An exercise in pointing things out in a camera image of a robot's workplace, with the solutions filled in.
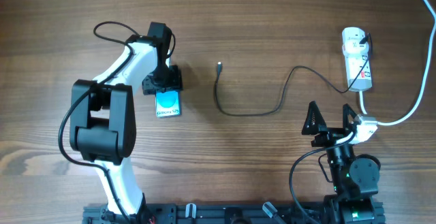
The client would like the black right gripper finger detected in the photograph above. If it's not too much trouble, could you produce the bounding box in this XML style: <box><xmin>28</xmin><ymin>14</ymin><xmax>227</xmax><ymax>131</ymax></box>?
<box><xmin>301</xmin><ymin>101</ymin><xmax>328</xmax><ymax>135</ymax></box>
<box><xmin>343</xmin><ymin>103</ymin><xmax>357</xmax><ymax>129</ymax></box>

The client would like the blue screen smartphone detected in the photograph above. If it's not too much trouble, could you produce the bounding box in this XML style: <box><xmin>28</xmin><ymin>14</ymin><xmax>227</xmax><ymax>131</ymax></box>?
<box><xmin>155</xmin><ymin>91</ymin><xmax>181</xmax><ymax>118</ymax></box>

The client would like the black usb charging cable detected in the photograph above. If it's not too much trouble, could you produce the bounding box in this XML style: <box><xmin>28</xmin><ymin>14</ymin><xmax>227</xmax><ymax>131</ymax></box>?
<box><xmin>213</xmin><ymin>33</ymin><xmax>373</xmax><ymax>118</ymax></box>

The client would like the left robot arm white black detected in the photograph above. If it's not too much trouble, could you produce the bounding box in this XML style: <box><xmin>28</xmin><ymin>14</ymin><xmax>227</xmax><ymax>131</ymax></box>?
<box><xmin>58</xmin><ymin>22</ymin><xmax>183</xmax><ymax>223</ymax></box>

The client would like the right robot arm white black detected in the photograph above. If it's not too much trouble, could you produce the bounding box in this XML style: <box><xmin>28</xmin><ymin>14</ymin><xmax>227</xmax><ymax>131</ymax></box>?
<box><xmin>302</xmin><ymin>101</ymin><xmax>386</xmax><ymax>224</ymax></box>

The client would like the white charger adapter plug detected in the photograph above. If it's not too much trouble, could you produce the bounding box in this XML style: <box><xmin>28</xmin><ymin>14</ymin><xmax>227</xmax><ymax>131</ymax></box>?
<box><xmin>342</xmin><ymin>39</ymin><xmax>369</xmax><ymax>57</ymax></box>

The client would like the white power strip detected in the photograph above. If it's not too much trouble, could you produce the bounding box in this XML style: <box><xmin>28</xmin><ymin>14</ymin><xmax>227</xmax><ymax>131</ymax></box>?
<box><xmin>342</xmin><ymin>27</ymin><xmax>372</xmax><ymax>92</ymax></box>

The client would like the white power strip cord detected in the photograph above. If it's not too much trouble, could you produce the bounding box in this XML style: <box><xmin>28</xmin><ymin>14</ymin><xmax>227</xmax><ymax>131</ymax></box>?
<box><xmin>358</xmin><ymin>0</ymin><xmax>436</xmax><ymax>127</ymax></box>

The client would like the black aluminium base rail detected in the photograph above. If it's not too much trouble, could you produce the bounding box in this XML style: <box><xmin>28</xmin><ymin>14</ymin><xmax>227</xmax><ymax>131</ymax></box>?
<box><xmin>82</xmin><ymin>202</ymin><xmax>386</xmax><ymax>224</ymax></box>

